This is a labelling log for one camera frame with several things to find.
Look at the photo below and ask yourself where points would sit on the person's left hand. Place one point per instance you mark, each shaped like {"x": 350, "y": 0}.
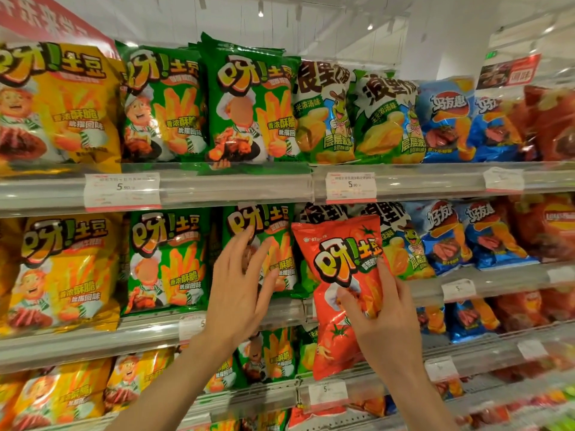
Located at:
{"x": 233, "y": 300}

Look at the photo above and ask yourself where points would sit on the person's right hand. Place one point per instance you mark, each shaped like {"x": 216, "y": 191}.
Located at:
{"x": 391, "y": 336}

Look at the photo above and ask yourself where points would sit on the person's right thumb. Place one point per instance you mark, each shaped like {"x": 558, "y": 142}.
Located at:
{"x": 355, "y": 307}

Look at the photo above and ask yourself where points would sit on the person's left thumb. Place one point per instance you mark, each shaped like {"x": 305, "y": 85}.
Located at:
{"x": 271, "y": 287}

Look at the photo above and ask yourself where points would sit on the person's left middle finger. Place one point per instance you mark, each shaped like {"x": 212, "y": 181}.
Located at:
{"x": 243, "y": 249}

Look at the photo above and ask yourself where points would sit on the red tomato snack packet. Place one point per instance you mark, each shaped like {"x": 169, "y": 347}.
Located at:
{"x": 339, "y": 264}
{"x": 310, "y": 419}

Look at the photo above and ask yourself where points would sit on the person's right forearm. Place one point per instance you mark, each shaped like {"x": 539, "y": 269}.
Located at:
{"x": 420, "y": 403}

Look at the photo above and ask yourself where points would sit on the green fries snack packet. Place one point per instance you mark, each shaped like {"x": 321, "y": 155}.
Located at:
{"x": 166, "y": 260}
{"x": 166, "y": 107}
{"x": 283, "y": 246}
{"x": 222, "y": 377}
{"x": 269, "y": 354}
{"x": 256, "y": 107}

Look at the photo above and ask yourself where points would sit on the blue crisps packet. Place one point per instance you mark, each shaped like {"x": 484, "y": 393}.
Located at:
{"x": 498, "y": 237}
{"x": 444, "y": 121}
{"x": 496, "y": 130}
{"x": 442, "y": 237}
{"x": 471, "y": 319}
{"x": 431, "y": 319}

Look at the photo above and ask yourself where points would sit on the white price label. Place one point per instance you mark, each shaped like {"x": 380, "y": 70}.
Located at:
{"x": 121, "y": 192}
{"x": 503, "y": 179}
{"x": 532, "y": 350}
{"x": 328, "y": 393}
{"x": 561, "y": 274}
{"x": 441, "y": 369}
{"x": 191, "y": 327}
{"x": 350, "y": 187}
{"x": 458, "y": 290}

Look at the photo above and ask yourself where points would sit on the yellow fries snack packet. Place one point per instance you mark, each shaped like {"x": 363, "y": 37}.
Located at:
{"x": 67, "y": 112}
{"x": 11, "y": 399}
{"x": 134, "y": 377}
{"x": 63, "y": 273}
{"x": 63, "y": 394}

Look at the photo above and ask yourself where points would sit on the red crisps packet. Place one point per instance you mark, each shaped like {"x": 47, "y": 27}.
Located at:
{"x": 552, "y": 125}
{"x": 548, "y": 228}
{"x": 559, "y": 302}
{"x": 521, "y": 309}

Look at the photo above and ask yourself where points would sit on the red and black shelf sign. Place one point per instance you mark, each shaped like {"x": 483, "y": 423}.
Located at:
{"x": 507, "y": 72}

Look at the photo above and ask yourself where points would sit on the green exit sign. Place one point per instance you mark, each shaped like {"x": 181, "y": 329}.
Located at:
{"x": 491, "y": 54}

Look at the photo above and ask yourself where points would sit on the red hanging banner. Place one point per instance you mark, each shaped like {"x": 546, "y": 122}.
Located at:
{"x": 40, "y": 17}

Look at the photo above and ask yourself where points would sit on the clear plastic shelf rail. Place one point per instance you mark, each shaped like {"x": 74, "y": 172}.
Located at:
{"x": 494, "y": 399}
{"x": 485, "y": 354}
{"x": 224, "y": 188}
{"x": 90, "y": 341}

